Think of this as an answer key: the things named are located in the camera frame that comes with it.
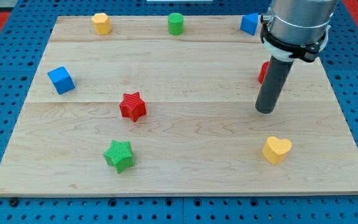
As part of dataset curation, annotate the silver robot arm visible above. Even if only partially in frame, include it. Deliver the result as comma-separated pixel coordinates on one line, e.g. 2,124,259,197
260,0,338,62

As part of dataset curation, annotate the red star block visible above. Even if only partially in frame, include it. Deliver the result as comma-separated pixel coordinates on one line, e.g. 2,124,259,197
119,92,147,122

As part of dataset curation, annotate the green star block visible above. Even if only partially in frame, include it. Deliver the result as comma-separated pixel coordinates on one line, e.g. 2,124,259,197
103,140,135,174

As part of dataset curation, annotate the wooden board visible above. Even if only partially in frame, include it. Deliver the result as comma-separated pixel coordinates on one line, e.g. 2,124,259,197
0,16,358,198

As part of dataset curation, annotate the green cylinder block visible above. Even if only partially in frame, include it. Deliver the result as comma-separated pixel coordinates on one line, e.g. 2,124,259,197
168,12,184,35

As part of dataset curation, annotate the red block behind rod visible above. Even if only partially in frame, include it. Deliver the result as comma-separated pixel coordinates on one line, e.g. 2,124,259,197
258,61,270,84

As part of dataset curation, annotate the yellow heart block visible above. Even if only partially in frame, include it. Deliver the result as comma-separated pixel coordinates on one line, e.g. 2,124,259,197
262,136,292,164

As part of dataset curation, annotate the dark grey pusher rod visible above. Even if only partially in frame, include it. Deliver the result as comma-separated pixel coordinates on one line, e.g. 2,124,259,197
255,56,293,114

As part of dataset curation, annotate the blue block at back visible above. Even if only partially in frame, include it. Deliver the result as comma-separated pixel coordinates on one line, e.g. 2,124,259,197
240,13,259,35

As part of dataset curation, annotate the yellow hexagon block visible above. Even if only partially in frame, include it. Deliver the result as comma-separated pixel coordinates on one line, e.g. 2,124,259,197
91,12,111,35

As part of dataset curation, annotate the blue cube block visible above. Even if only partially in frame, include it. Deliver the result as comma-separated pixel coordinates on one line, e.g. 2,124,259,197
47,67,75,95

